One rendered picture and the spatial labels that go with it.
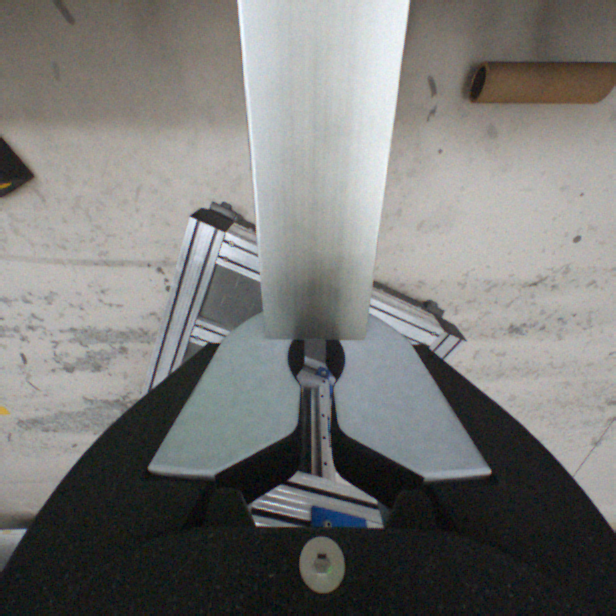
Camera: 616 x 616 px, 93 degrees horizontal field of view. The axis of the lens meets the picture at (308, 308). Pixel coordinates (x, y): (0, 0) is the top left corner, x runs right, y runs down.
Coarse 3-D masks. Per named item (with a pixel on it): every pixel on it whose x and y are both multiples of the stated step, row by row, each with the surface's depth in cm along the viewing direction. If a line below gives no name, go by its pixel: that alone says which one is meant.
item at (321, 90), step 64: (256, 0) 5; (320, 0) 5; (384, 0) 5; (256, 64) 5; (320, 64) 5; (384, 64) 5; (256, 128) 6; (320, 128) 6; (384, 128) 6; (256, 192) 6; (320, 192) 6; (384, 192) 7; (320, 256) 7; (320, 320) 8
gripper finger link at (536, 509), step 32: (416, 352) 8; (448, 384) 7; (480, 416) 6; (512, 416) 6; (480, 448) 6; (512, 448) 6; (544, 448) 6; (480, 480) 5; (512, 480) 5; (544, 480) 5; (448, 512) 5; (480, 512) 5; (512, 512) 5; (544, 512) 5; (576, 512) 5; (512, 544) 4; (544, 544) 4; (576, 544) 4; (608, 544) 4; (576, 576) 4; (608, 576) 4; (608, 608) 4
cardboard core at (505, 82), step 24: (480, 72) 71; (504, 72) 67; (528, 72) 67; (552, 72) 67; (576, 72) 67; (600, 72) 67; (480, 96) 70; (504, 96) 70; (528, 96) 70; (552, 96) 70; (576, 96) 70; (600, 96) 70
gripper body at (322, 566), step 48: (192, 528) 4; (240, 528) 4; (288, 528) 4; (336, 528) 4; (384, 528) 4; (432, 528) 4; (96, 576) 4; (144, 576) 4; (192, 576) 4; (240, 576) 4; (288, 576) 4; (336, 576) 4; (384, 576) 4; (432, 576) 4; (480, 576) 4; (528, 576) 4
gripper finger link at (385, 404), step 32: (352, 352) 8; (384, 352) 8; (352, 384) 7; (384, 384) 7; (416, 384) 7; (352, 416) 6; (384, 416) 6; (416, 416) 6; (448, 416) 6; (352, 448) 6; (384, 448) 6; (416, 448) 6; (448, 448) 6; (352, 480) 6; (384, 480) 6; (416, 480) 5; (448, 480) 5; (384, 512) 7
